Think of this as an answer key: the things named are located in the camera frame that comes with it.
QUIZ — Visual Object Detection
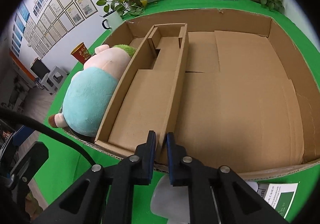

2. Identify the black cable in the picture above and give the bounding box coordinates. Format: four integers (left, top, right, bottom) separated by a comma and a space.
0, 107, 98, 166

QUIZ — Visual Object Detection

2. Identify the black monitor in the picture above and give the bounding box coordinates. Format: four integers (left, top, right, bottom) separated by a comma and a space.
30, 60, 50, 80

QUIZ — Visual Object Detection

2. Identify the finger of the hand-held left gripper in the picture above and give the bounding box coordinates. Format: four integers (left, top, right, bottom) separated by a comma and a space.
9, 141, 49, 186

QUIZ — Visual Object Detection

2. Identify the narrow cardboard insert box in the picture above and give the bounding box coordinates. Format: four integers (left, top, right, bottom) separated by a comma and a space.
94, 23, 188, 164

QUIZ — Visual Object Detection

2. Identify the white enamel mug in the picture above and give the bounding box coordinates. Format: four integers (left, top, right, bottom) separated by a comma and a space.
102, 12, 124, 33

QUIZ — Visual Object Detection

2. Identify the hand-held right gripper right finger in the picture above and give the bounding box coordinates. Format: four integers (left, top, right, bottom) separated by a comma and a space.
166, 132, 290, 224

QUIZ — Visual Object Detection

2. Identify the blue wall poster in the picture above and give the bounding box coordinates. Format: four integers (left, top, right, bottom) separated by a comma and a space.
19, 2, 31, 25
11, 14, 23, 58

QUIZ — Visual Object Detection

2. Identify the green tablecloth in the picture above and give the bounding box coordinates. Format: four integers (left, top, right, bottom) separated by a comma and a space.
32, 0, 320, 224

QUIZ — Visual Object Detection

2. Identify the red paper cup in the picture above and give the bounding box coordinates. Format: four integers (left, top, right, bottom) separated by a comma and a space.
71, 42, 92, 63

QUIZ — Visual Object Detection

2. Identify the large cardboard box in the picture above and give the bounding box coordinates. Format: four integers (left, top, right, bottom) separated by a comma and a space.
60, 8, 320, 181

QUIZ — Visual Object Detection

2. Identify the white handheld appliance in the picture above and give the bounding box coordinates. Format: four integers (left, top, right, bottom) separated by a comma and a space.
151, 174, 194, 223

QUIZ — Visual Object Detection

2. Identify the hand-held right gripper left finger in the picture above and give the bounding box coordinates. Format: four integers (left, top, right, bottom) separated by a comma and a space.
32, 130, 157, 224

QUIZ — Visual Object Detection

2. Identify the white box with green label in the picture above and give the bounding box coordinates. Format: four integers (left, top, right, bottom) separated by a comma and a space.
246, 181, 299, 217

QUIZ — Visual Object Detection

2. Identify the plush toy in teal shirt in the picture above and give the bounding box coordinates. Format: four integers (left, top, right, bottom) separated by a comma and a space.
48, 44, 137, 137

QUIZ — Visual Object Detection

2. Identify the grey plastic stool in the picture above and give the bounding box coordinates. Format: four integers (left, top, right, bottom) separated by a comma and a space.
41, 72, 62, 95
50, 65, 68, 83

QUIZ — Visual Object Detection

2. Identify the group of framed wall certificates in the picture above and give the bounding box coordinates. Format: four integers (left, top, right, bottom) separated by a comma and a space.
24, 0, 98, 58

